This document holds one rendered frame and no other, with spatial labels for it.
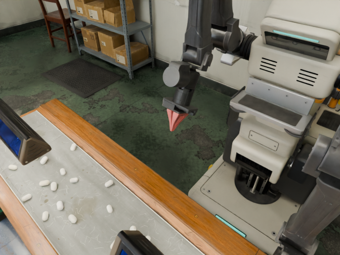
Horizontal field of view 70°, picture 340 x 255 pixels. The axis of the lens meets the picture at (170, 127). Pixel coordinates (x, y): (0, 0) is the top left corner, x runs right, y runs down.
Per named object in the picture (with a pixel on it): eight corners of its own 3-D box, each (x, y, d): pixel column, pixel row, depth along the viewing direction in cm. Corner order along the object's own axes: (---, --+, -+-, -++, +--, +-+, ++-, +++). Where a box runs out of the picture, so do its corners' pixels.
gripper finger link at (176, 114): (171, 135, 77) (180, 108, 74) (155, 125, 80) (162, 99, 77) (182, 132, 83) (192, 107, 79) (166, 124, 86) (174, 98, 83)
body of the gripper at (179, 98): (186, 115, 73) (194, 91, 71) (161, 102, 78) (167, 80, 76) (197, 114, 78) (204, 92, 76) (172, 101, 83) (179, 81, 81)
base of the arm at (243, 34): (255, 36, 86) (225, 28, 92) (250, 26, 79) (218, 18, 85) (244, 59, 87) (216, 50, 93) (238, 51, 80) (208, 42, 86)
